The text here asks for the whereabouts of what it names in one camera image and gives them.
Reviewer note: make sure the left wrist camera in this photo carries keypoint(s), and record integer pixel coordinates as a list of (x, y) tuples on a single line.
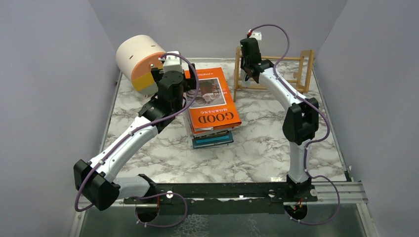
[(172, 63)]

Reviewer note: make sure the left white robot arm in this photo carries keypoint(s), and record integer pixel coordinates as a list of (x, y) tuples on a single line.
[(96, 180)]

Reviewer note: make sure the grey ianra book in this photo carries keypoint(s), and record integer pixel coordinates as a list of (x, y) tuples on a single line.
[(245, 78)]

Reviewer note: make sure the middle books in stack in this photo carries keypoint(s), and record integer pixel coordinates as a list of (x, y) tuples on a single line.
[(211, 113)]

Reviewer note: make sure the teal bottom book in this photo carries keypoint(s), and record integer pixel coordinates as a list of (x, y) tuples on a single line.
[(213, 140)]

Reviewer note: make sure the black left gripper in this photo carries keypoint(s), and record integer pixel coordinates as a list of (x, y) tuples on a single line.
[(190, 83)]

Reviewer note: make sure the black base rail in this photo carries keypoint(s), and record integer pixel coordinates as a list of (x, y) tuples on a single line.
[(221, 198)]

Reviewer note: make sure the cream orange cylinder container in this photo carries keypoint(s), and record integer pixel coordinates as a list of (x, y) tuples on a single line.
[(136, 57)]

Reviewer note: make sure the orange Good Morning book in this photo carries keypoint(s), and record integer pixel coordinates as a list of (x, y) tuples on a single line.
[(212, 80)]

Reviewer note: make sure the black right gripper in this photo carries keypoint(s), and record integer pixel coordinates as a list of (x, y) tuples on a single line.
[(241, 65)]

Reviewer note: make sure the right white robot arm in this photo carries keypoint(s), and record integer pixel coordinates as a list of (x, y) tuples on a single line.
[(301, 120)]

